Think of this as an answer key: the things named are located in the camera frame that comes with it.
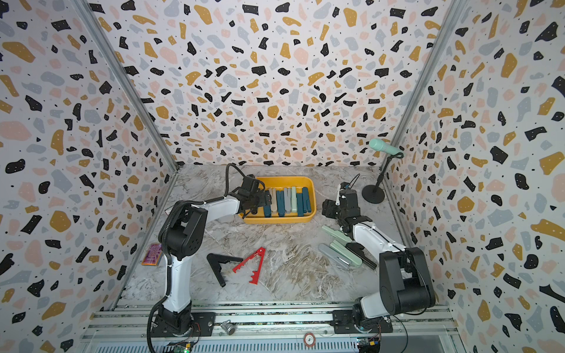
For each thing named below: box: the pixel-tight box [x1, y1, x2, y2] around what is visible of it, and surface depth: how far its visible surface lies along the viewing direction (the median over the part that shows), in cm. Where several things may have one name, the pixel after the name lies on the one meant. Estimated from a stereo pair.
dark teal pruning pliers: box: [301, 186, 312, 214], surface depth 108 cm
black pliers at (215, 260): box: [206, 252, 244, 288], surface depth 87 cm
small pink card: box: [141, 242, 164, 267], surface depth 89 cm
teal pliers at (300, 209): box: [295, 192, 304, 217], surface depth 105 cm
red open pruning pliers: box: [232, 247, 266, 286], surface depth 87 cm
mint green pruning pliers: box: [291, 186, 298, 213], surface depth 107 cm
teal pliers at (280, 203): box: [275, 190, 285, 218], surface depth 105 cm
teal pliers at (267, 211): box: [263, 205, 272, 218], surface depth 105 cm
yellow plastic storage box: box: [239, 176, 318, 225], surface depth 104 cm
